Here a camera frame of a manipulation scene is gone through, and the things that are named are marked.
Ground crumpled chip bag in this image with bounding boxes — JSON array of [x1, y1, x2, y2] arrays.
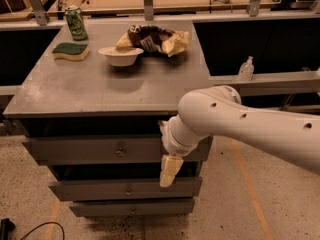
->
[[116, 25, 190, 57]]

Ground grey middle drawer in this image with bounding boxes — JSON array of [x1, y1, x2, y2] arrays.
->
[[49, 177, 202, 201]]

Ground grey top drawer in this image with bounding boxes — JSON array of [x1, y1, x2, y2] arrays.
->
[[22, 133, 214, 166]]

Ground grey metal rail shelf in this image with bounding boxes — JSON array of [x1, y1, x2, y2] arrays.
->
[[209, 71, 320, 97]]

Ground black floor cable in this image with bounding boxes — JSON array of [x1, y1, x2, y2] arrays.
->
[[0, 217, 66, 240]]

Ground wooden workbench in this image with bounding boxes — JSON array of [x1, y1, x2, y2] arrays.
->
[[0, 0, 320, 25]]

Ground white paper bowl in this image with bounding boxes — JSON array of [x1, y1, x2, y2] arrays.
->
[[98, 47, 144, 67]]

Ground green soda can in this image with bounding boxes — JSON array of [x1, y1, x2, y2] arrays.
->
[[65, 5, 88, 41]]

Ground grey drawer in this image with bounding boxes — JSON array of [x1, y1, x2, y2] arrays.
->
[[69, 198, 195, 217], [49, 177, 202, 201], [22, 133, 214, 166]]

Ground green yellow sponge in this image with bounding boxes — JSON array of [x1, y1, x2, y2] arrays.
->
[[52, 42, 89, 61]]

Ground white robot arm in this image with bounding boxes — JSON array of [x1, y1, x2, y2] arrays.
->
[[160, 85, 320, 187]]

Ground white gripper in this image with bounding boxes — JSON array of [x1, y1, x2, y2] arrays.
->
[[158, 116, 198, 187]]

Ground grey bottom drawer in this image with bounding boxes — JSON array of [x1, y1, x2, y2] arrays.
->
[[69, 198, 195, 217]]

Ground clear sanitizer bottle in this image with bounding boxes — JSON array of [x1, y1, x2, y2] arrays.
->
[[238, 56, 254, 81]]

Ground grey drawer cabinet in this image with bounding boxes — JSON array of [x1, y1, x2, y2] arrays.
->
[[2, 19, 222, 218]]

